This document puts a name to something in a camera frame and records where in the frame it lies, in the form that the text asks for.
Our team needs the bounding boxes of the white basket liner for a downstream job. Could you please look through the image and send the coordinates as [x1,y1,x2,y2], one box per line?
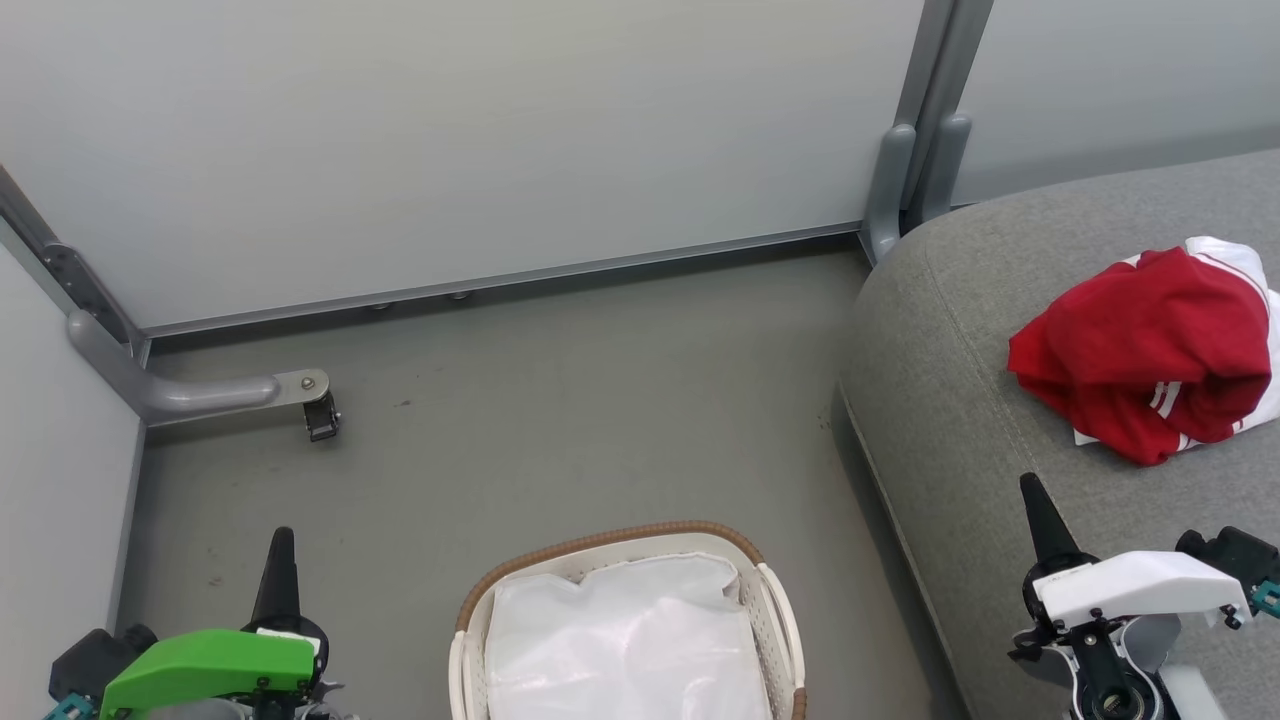
[485,553,773,720]

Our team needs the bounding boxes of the grey fabric sofa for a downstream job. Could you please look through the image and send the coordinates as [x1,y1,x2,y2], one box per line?
[838,150,1280,720]

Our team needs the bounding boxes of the grey upright partition foot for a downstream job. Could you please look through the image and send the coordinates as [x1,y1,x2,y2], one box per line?
[915,112,973,224]
[862,122,919,264]

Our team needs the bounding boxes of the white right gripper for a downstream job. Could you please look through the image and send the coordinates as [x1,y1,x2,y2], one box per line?
[1008,472,1253,720]

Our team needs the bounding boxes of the black caster with metal plate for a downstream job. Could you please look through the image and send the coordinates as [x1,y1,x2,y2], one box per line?
[302,390,342,443]

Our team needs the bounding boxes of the white laundry basket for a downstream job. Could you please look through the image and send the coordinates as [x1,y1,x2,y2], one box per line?
[448,520,809,720]

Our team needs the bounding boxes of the grey plain partition post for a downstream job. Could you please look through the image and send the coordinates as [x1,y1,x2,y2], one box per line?
[895,0,996,216]

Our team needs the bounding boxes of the grey hinged partition post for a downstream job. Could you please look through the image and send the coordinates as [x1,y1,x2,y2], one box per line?
[0,165,151,361]

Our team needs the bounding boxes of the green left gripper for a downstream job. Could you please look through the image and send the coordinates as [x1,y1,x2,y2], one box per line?
[98,527,343,720]

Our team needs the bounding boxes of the grey curved partition foot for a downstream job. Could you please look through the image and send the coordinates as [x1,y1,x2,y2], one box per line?
[68,310,331,427]

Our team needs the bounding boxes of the red and white garment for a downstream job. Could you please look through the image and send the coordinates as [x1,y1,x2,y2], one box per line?
[1008,236,1280,467]

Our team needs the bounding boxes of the grey partition base rail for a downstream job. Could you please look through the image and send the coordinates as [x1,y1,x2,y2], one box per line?
[140,222,867,341]

